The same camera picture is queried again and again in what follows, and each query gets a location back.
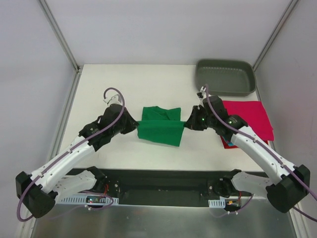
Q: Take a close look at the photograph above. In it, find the green t-shirt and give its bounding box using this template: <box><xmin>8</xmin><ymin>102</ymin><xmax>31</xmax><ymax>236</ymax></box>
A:
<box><xmin>137</xmin><ymin>106</ymin><xmax>184</xmax><ymax>147</ymax></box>

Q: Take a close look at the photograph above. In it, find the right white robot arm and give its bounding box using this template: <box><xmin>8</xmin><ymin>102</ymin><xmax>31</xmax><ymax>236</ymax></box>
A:
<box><xmin>184</xmin><ymin>93</ymin><xmax>311</xmax><ymax>213</ymax></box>

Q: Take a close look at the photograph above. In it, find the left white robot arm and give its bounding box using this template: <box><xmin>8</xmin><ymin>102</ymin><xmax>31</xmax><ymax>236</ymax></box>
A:
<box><xmin>15</xmin><ymin>104</ymin><xmax>139</xmax><ymax>222</ymax></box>

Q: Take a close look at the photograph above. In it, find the grey plastic bin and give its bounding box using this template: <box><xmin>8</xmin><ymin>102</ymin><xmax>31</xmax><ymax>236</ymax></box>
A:
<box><xmin>194</xmin><ymin>59</ymin><xmax>257</xmax><ymax>97</ymax></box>

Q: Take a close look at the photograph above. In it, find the pink folded t-shirt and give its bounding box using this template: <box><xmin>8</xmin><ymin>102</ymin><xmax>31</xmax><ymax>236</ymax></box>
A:
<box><xmin>223</xmin><ymin>101</ymin><xmax>274</xmax><ymax>141</ymax></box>

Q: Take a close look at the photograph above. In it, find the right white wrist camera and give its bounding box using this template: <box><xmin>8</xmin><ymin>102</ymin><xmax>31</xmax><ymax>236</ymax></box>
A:
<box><xmin>197</xmin><ymin>86</ymin><xmax>209</xmax><ymax>101</ymax></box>

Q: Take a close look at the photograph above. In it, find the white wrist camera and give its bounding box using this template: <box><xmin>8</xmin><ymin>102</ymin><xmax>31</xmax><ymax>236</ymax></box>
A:
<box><xmin>103</xmin><ymin>94</ymin><xmax>123</xmax><ymax>107</ymax></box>
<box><xmin>197</xmin><ymin>86</ymin><xmax>209</xmax><ymax>101</ymax></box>

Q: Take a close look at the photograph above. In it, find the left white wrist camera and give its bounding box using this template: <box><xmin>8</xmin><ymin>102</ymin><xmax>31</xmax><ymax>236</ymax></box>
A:
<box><xmin>103</xmin><ymin>94</ymin><xmax>123</xmax><ymax>107</ymax></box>

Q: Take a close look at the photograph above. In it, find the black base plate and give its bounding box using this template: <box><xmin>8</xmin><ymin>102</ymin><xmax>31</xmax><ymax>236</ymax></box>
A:
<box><xmin>59</xmin><ymin>167</ymin><xmax>270</xmax><ymax>206</ymax></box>

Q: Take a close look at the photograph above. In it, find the left aluminium table rail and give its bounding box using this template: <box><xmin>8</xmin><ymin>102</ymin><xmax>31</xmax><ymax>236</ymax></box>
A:
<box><xmin>45</xmin><ymin>68</ymin><xmax>83</xmax><ymax>163</ymax></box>

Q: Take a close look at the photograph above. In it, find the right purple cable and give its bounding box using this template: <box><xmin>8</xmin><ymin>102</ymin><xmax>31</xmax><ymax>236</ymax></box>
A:
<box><xmin>204</xmin><ymin>83</ymin><xmax>317</xmax><ymax>222</ymax></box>

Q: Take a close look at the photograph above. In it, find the purple cable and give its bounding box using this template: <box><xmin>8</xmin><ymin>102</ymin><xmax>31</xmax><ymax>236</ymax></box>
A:
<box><xmin>16</xmin><ymin>87</ymin><xmax>125</xmax><ymax>222</ymax></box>
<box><xmin>204</xmin><ymin>83</ymin><xmax>317</xmax><ymax>222</ymax></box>

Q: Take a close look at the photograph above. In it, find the left aluminium frame post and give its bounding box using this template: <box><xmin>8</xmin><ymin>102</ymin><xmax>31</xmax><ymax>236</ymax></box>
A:
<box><xmin>37</xmin><ymin>0</ymin><xmax>81</xmax><ymax>72</ymax></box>

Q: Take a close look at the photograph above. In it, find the aluminium frame post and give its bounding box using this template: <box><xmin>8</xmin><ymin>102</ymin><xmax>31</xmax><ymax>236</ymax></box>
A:
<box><xmin>253</xmin><ymin>0</ymin><xmax>300</xmax><ymax>71</ymax></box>
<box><xmin>37</xmin><ymin>0</ymin><xmax>81</xmax><ymax>72</ymax></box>

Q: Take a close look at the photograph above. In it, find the right white cable duct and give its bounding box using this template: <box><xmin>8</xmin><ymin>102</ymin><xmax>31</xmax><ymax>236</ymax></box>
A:
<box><xmin>208</xmin><ymin>198</ymin><xmax>226</xmax><ymax>209</ymax></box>

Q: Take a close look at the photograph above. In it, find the white cable duct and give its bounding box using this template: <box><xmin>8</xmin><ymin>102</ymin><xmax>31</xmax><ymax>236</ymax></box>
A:
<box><xmin>208</xmin><ymin>198</ymin><xmax>226</xmax><ymax>209</ymax></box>
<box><xmin>58</xmin><ymin>194</ymin><xmax>111</xmax><ymax>206</ymax></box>

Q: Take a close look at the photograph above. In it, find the left white cable duct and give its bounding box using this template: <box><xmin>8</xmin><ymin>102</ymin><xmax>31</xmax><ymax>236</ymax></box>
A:
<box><xmin>58</xmin><ymin>194</ymin><xmax>111</xmax><ymax>206</ymax></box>

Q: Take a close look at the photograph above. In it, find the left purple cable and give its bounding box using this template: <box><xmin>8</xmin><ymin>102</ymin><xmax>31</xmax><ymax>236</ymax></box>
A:
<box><xmin>16</xmin><ymin>87</ymin><xmax>125</xmax><ymax>222</ymax></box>

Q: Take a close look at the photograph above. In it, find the right aluminium frame post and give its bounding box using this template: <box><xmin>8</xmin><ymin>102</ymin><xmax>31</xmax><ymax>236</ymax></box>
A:
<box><xmin>253</xmin><ymin>0</ymin><xmax>300</xmax><ymax>71</ymax></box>

